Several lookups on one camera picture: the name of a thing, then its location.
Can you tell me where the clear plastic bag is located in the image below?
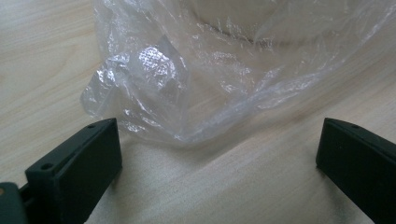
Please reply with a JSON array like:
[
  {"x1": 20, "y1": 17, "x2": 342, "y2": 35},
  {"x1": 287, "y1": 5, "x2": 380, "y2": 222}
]
[{"x1": 79, "y1": 0, "x2": 396, "y2": 147}]

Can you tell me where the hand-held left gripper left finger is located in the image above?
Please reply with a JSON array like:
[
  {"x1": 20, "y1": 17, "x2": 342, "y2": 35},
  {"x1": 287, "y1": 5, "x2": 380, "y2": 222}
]
[{"x1": 24, "y1": 117, "x2": 123, "y2": 224}]

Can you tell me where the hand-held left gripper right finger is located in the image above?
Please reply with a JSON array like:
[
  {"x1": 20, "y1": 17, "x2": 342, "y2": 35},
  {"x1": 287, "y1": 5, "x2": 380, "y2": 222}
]
[{"x1": 315, "y1": 117, "x2": 396, "y2": 224}]

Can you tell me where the white round object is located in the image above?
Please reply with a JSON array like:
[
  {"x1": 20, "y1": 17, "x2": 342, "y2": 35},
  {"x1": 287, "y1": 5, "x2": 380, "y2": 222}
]
[{"x1": 186, "y1": 0, "x2": 344, "y2": 48}]

